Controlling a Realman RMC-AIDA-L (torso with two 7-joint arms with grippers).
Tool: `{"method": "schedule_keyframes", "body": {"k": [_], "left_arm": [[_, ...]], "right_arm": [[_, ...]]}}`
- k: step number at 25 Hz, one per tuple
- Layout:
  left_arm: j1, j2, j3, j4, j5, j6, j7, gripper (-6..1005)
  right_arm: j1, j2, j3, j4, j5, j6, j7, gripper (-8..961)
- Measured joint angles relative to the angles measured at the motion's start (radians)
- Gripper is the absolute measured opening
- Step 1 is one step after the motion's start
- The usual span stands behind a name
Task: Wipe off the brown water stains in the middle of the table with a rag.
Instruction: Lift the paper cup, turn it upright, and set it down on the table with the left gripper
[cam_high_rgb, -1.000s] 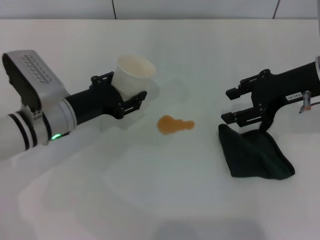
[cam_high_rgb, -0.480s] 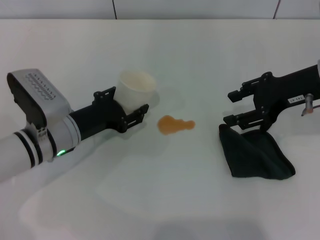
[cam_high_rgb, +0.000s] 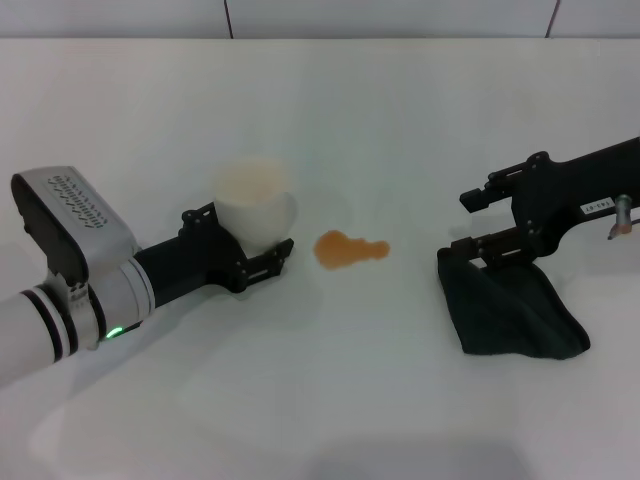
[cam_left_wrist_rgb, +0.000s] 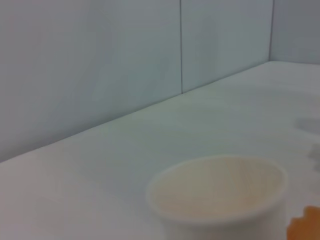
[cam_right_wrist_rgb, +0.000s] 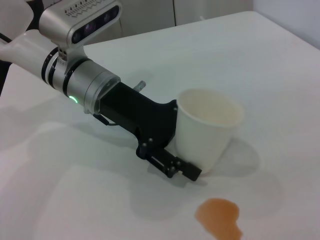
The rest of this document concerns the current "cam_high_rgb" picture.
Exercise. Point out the brown water stain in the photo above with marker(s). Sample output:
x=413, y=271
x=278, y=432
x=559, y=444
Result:
x=340, y=250

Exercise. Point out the white paper cup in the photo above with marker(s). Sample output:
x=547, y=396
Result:
x=260, y=220

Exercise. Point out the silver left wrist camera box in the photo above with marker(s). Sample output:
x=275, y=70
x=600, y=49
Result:
x=75, y=215

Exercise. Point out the dark blue rag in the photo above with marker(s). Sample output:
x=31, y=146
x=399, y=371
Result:
x=510, y=320

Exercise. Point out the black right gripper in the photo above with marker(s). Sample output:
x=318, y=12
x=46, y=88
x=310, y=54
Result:
x=565, y=195

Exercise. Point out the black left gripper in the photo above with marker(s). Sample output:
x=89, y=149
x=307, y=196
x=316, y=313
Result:
x=195, y=260

